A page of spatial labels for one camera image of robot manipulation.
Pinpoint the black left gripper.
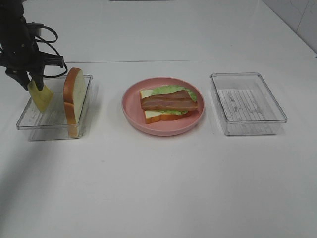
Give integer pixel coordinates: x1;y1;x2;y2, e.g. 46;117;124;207
0;37;64;91

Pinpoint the yellow cheese slice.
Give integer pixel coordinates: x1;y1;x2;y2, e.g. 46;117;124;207
27;80;54;113

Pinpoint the bread slice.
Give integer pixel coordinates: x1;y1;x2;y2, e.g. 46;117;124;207
63;67;86;138
140;90;198;124

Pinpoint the green lettuce leaf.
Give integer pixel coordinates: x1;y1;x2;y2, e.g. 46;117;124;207
150;85;197;116

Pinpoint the wavy bacon strip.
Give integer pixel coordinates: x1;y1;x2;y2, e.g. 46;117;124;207
141;90;198;112

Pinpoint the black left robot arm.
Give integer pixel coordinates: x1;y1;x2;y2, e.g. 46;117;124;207
0;0;68;91

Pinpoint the left clear plastic container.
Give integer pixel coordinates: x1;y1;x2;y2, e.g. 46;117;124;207
16;75;93;141

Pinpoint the clear plastic container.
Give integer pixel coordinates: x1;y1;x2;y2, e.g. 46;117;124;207
16;75;93;141
210;72;288;136

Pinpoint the pink round plate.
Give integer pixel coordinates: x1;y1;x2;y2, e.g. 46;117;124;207
121;77;205;136

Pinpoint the right clear plastic container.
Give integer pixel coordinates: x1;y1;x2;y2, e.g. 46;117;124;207
210;72;288;136

